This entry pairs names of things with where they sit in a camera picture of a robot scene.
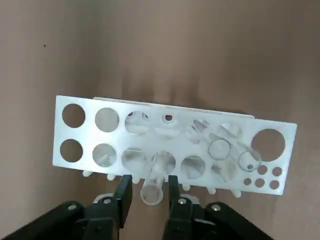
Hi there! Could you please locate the white test tube rack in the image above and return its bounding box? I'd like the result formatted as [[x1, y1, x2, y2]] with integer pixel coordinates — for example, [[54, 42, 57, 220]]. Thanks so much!
[[51, 94, 298, 198]]

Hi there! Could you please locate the clear glass test tube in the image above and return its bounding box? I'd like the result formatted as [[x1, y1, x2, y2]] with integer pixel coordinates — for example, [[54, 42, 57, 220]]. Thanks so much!
[[224, 139, 263, 174], [207, 122, 243, 161], [140, 149, 176, 206]]

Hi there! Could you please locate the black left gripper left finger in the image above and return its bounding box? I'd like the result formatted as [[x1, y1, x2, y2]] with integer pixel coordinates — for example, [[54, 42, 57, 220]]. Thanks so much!
[[0, 174, 133, 240]]

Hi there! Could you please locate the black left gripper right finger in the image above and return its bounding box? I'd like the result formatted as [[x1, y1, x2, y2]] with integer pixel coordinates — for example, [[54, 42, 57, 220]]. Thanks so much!
[[162, 174, 275, 240]]

